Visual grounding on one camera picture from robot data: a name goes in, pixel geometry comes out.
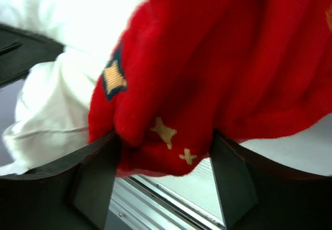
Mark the red printed pillowcase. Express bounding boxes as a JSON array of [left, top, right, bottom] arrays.
[[88, 0, 331, 177]]

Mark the aluminium front mounting rail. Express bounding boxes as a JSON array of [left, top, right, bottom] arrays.
[[109, 176, 225, 229]]

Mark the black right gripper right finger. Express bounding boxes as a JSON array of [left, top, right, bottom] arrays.
[[210, 131, 331, 230]]

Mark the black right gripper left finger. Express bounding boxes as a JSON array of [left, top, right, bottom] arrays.
[[1, 132, 121, 229]]

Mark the white pillow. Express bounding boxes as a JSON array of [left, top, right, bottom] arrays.
[[1, 0, 143, 175]]

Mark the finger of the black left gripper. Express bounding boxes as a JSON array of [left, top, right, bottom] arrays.
[[1, 24, 64, 87]]

